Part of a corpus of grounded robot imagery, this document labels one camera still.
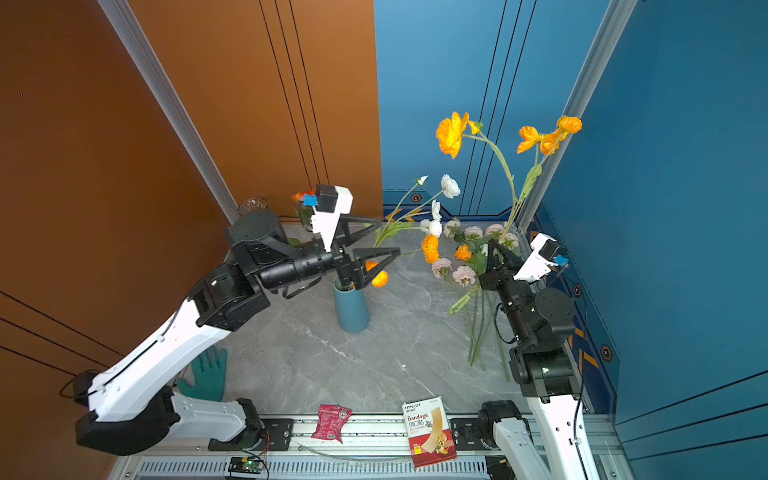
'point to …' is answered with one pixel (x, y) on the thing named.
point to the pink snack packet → (330, 422)
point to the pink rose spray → (472, 234)
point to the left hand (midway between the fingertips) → (388, 234)
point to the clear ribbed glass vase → (252, 204)
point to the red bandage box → (430, 435)
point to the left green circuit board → (245, 465)
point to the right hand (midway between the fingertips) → (484, 241)
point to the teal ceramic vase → (351, 307)
